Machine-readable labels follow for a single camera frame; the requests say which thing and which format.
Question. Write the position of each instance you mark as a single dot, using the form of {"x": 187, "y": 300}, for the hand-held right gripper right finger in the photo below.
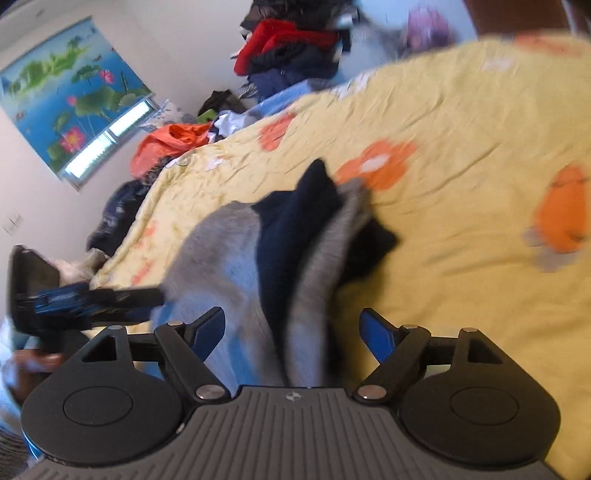
{"x": 376, "y": 330}

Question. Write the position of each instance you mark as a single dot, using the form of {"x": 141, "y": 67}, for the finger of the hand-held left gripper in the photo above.
{"x": 120, "y": 315}
{"x": 134, "y": 296}

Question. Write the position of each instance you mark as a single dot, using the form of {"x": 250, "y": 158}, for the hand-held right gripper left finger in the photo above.
{"x": 208, "y": 325}

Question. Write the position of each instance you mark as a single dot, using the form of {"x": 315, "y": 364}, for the navy and grey small sweater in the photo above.
{"x": 277, "y": 258}

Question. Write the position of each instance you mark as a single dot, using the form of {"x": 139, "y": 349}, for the dark patterned clothes heap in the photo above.
{"x": 117, "y": 217}

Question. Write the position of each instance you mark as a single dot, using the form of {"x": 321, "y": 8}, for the pile of dark clothes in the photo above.
{"x": 300, "y": 60}

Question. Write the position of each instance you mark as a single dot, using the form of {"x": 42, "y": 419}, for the person's left hand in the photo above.
{"x": 32, "y": 369}

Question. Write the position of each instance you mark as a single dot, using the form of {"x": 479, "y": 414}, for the orange plastic bag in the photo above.
{"x": 161, "y": 145}

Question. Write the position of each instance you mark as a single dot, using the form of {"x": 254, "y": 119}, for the window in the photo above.
{"x": 108, "y": 136}

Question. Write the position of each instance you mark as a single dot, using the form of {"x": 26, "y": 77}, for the blue white patterned cloth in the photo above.
{"x": 166, "y": 115}

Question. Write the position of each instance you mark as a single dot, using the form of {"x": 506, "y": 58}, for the lotus pond window blind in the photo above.
{"x": 69, "y": 92}

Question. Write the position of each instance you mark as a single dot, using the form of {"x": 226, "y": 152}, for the yellow floral blanket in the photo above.
{"x": 461, "y": 138}

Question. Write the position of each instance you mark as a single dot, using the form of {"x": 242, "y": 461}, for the dark olive clothing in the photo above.
{"x": 221, "y": 101}

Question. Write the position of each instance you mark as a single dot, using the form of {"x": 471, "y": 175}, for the light blue blanket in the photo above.
{"x": 295, "y": 94}

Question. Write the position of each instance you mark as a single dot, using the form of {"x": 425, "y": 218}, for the translucent white plastic bag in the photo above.
{"x": 381, "y": 39}

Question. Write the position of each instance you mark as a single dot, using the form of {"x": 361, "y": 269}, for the red garment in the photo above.
{"x": 272, "y": 37}

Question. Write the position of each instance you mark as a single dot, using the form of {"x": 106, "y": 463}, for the purple plastic bag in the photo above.
{"x": 429, "y": 25}

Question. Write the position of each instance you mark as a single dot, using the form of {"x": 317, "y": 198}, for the brown wooden door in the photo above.
{"x": 521, "y": 14}

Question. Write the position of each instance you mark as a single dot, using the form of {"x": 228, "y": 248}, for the white wall switch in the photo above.
{"x": 12, "y": 224}

